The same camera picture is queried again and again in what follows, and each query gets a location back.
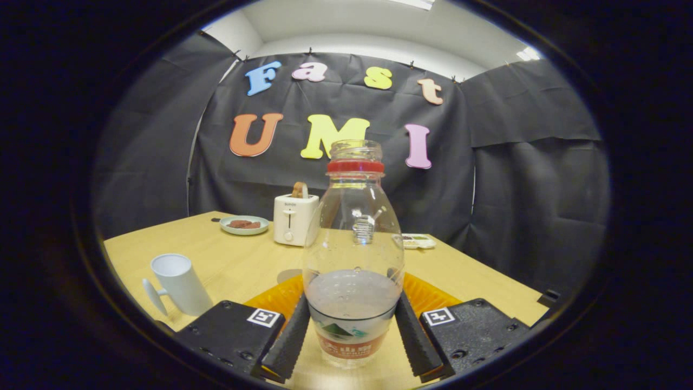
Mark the brown round coaster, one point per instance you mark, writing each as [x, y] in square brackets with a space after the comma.
[289, 276]

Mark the white cup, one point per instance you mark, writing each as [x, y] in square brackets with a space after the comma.
[181, 281]

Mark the white toaster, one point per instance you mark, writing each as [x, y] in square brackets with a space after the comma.
[292, 216]

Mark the white compartment food tray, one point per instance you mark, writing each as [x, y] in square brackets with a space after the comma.
[422, 241]

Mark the clear plastic juice bottle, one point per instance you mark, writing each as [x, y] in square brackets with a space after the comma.
[352, 303]

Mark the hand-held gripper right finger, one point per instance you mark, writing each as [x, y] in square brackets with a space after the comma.
[414, 341]

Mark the wooden table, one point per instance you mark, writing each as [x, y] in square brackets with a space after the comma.
[227, 265]

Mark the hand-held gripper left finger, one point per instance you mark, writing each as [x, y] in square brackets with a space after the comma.
[289, 341]

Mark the large ceiling light panel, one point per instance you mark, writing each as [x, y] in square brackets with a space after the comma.
[414, 3]

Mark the pale green plate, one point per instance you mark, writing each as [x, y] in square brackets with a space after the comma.
[233, 229]

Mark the small ceiling light panel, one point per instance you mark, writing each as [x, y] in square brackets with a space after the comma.
[528, 53]

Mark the brown toast slice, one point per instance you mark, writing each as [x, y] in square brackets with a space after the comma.
[299, 189]

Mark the black backdrop cloth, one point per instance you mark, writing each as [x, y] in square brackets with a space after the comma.
[487, 189]

